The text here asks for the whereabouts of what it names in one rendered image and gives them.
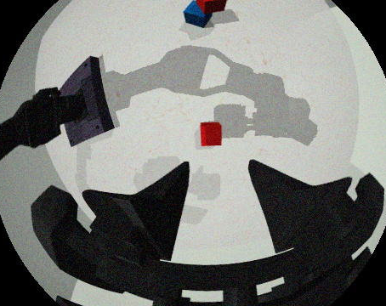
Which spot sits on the blue cube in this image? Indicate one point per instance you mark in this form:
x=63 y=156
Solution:
x=195 y=16

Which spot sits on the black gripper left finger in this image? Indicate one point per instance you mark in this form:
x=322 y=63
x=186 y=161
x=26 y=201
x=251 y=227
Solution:
x=156 y=210

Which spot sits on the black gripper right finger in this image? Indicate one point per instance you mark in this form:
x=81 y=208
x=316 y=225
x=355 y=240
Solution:
x=289 y=204

